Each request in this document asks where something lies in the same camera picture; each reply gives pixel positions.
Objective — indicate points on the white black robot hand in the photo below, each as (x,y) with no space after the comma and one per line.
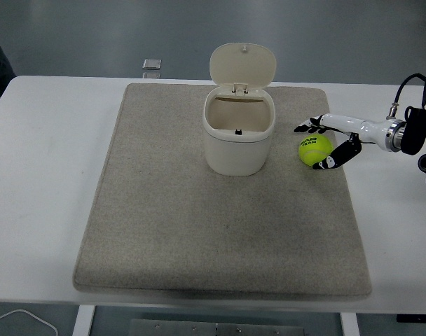
(369,130)

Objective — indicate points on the yellow-green tennis ball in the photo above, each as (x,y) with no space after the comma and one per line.
(312,150)

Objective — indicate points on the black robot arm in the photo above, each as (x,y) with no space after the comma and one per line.
(412,136)

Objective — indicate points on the cream bin with hinged lid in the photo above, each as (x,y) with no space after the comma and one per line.
(234,154)

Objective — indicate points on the black table control panel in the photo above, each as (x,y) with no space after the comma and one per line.
(416,318)

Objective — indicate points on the beige fabric mat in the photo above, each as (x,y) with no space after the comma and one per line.
(199,227)

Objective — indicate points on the white table leg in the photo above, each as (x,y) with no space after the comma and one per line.
(83,322)
(349,325)

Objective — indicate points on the square metal floor cover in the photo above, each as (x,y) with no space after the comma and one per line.
(152,75)
(152,63)

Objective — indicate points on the grey metal plate with screws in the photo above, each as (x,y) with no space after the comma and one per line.
(216,329)

